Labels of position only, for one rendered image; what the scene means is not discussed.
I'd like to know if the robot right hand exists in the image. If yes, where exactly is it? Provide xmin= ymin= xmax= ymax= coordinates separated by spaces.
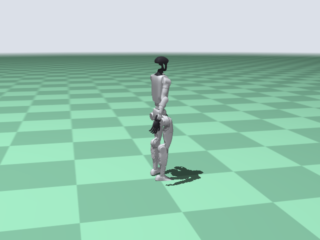
xmin=149 ymin=115 xmax=161 ymax=134

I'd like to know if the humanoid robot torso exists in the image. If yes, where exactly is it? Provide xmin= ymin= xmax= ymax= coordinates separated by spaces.
xmin=151 ymin=73 xmax=169 ymax=118

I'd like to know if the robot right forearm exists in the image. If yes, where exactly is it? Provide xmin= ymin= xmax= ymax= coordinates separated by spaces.
xmin=156 ymin=97 xmax=169 ymax=120

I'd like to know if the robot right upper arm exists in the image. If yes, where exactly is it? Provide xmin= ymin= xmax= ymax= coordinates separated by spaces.
xmin=160 ymin=77 xmax=171 ymax=101

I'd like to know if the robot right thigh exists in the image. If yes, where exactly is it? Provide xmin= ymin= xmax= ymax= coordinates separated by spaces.
xmin=157 ymin=114 xmax=173 ymax=152

